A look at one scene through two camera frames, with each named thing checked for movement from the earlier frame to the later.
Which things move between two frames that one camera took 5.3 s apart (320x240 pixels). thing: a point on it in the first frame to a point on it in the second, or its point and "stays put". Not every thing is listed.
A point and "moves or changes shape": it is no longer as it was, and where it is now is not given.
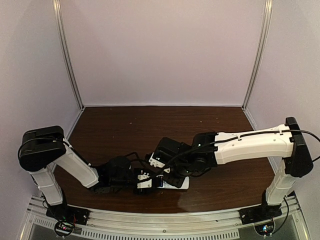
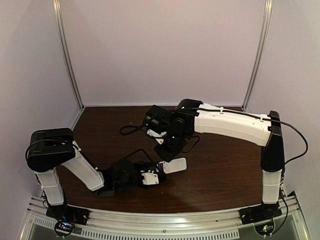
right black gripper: x=169 y=180 to x=166 y=152
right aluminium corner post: x=261 y=52 stays put
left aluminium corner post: x=57 y=8 stays put
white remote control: x=185 y=185 moves or changes shape
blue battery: x=160 y=181 moves or changes shape
